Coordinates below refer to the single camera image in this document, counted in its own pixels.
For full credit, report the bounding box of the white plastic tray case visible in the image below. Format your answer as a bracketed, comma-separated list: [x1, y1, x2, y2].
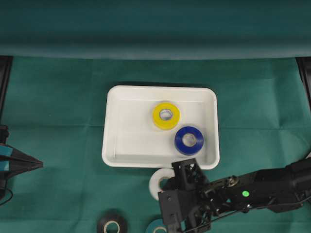
[102, 85, 220, 170]

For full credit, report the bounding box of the white tape roll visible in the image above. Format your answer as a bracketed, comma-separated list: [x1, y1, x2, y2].
[149, 168, 175, 201]

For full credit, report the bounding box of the black right side rail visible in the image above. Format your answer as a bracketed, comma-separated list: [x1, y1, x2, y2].
[295, 56, 311, 107]

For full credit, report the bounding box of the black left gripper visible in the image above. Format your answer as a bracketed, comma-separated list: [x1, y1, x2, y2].
[0, 125, 43, 180]

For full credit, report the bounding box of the green table cloth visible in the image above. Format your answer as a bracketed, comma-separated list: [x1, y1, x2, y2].
[0, 0, 311, 233]

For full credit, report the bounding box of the blue tape roll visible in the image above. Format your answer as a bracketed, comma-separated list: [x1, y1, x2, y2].
[174, 126, 204, 156]

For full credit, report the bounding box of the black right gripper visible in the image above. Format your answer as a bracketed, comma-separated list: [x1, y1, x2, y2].
[164, 159, 211, 233]

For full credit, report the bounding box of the black tape roll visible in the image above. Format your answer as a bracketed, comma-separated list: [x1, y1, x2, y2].
[97, 209, 128, 233]

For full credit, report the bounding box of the teal tape roll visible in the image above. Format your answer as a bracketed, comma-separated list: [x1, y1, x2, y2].
[145, 219, 167, 233]

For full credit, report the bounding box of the yellow tape roll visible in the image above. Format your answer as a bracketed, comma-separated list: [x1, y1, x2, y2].
[152, 102, 180, 130]

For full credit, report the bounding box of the black left side rail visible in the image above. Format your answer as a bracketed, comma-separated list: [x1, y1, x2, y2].
[0, 55, 13, 116]

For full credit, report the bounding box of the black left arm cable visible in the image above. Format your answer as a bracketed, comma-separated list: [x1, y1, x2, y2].
[0, 188, 14, 207]

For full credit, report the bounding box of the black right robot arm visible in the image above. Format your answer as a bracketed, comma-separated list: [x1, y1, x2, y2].
[158, 158, 311, 233]

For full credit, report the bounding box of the black rail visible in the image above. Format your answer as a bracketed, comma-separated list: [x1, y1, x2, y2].
[0, 55, 13, 116]
[295, 56, 311, 107]

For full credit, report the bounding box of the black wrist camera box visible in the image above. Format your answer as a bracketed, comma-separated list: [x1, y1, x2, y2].
[158, 190, 201, 233]

